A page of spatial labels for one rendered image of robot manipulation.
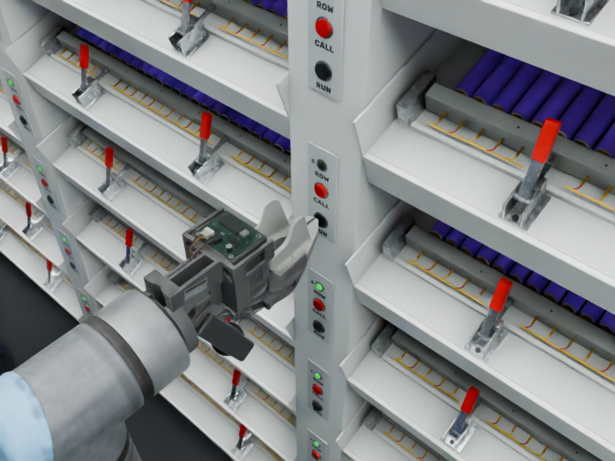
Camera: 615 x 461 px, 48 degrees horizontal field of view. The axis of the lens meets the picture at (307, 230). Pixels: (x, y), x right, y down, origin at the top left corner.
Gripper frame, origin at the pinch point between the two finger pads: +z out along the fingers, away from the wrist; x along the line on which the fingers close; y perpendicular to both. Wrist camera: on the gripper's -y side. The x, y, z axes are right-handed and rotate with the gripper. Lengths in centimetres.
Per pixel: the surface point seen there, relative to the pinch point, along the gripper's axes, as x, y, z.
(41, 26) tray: 65, -1, 8
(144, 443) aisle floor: 48, -96, -4
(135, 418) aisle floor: 54, -96, -2
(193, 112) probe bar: 29.7, -2.6, 9.3
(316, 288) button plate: 0.6, -11.9, 2.3
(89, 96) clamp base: 48.4, -5.6, 4.3
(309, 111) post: 1.9, 13.4, 2.5
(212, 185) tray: 20.2, -7.1, 3.7
